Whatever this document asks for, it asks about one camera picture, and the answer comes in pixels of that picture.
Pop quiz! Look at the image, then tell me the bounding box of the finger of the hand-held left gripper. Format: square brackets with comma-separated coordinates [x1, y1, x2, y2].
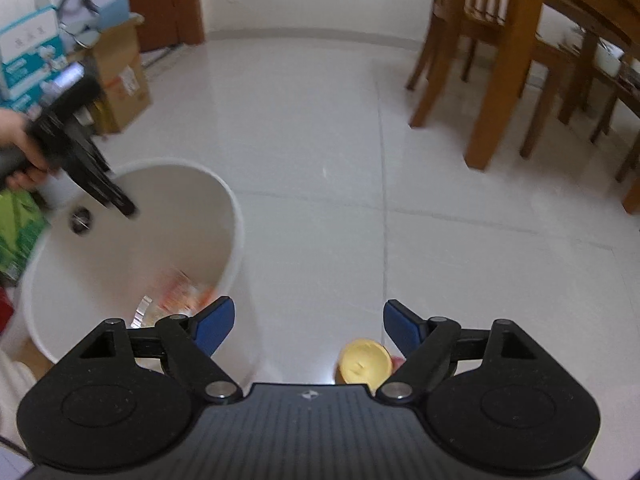
[67, 132, 140, 221]

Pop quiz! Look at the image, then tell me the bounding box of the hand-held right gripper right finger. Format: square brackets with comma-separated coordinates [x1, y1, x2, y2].
[376, 298, 545, 404]

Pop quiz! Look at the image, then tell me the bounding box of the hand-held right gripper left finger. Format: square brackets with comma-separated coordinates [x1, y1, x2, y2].
[79, 296, 244, 404]

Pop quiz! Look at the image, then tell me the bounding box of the white plastic bucket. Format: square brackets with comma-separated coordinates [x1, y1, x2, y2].
[20, 158, 264, 379]

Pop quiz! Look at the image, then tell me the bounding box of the person's left hand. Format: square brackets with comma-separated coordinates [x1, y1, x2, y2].
[0, 110, 52, 194]

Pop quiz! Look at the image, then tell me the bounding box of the brown cardboard box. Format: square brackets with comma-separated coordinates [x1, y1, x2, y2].
[80, 14, 154, 136]

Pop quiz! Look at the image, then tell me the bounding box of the teal and white box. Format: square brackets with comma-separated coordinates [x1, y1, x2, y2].
[0, 6, 71, 112]

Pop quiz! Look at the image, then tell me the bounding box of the green printed box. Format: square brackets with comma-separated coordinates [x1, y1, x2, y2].
[0, 189, 52, 287]

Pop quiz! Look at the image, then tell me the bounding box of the pale blue box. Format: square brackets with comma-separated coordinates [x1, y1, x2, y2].
[34, 0, 132, 50]

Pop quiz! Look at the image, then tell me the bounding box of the brown wooden door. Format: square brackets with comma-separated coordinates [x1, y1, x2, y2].
[110, 0, 206, 54]

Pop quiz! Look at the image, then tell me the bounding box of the red box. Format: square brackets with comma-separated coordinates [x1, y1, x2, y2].
[0, 287, 14, 335]

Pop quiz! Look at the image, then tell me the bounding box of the person's white trouser leg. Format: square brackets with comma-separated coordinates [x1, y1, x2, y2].
[0, 349, 37, 443]

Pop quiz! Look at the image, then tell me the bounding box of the wooden dining table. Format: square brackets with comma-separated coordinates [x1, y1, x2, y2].
[464, 0, 640, 172]

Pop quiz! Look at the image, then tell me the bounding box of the wooden chair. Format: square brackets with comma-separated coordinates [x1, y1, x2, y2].
[519, 27, 640, 215]
[405, 0, 568, 129]

